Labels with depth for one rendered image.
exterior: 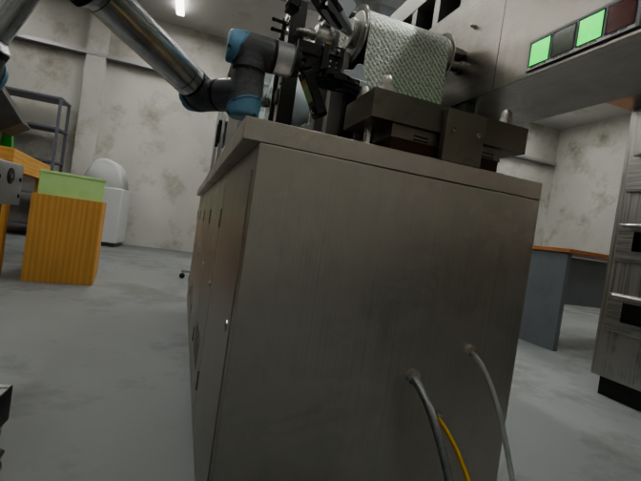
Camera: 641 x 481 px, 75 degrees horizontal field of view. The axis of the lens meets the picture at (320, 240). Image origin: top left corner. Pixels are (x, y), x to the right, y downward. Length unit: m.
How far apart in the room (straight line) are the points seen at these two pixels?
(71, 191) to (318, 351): 3.38
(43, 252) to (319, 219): 3.40
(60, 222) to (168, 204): 4.43
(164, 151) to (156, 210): 1.10
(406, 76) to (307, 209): 0.55
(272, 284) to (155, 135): 7.69
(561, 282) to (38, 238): 4.35
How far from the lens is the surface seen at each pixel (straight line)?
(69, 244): 3.98
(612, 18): 1.01
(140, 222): 8.27
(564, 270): 4.14
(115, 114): 8.50
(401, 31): 1.21
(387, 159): 0.82
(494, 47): 1.26
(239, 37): 1.03
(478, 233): 0.93
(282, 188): 0.74
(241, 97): 0.99
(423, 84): 1.20
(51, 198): 3.97
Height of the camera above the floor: 0.72
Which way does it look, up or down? 1 degrees down
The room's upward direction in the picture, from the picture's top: 8 degrees clockwise
